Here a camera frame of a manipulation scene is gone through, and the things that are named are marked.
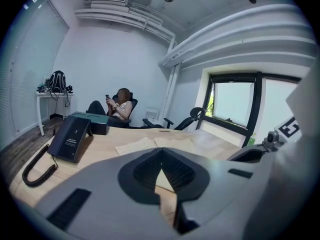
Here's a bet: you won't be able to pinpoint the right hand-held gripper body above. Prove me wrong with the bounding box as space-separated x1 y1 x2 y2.
226 58 320 163

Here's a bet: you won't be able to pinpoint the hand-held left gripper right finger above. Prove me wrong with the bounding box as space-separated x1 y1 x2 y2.
161 136 319 240

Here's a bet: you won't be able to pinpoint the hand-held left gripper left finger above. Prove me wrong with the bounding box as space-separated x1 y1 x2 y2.
34 147 177 240

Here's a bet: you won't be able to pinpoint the beige pants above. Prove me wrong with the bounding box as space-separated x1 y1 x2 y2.
114 136 203 157

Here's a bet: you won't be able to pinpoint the black desk telephone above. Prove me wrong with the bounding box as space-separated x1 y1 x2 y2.
46 115 94 164

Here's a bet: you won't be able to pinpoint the black framed window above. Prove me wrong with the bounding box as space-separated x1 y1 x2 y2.
196 70 303 141

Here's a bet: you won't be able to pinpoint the dark green box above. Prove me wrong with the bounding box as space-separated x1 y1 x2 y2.
68 111 110 136

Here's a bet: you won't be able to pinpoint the black office chair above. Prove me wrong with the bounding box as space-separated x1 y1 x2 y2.
107 94 139 129
142 106 209 131

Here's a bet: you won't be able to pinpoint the white side table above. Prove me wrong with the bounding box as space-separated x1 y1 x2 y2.
35 90 75 137

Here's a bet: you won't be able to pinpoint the black backpack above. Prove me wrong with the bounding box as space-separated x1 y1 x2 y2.
48 70 68 94

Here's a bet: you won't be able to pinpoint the white ceiling pipes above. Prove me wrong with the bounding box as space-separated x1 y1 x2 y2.
74 0 187 44

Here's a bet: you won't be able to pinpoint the black coiled telephone cord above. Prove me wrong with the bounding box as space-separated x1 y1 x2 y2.
21 143 59 188

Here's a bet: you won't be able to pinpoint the white wall socket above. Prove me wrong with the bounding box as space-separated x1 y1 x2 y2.
145 110 159 121

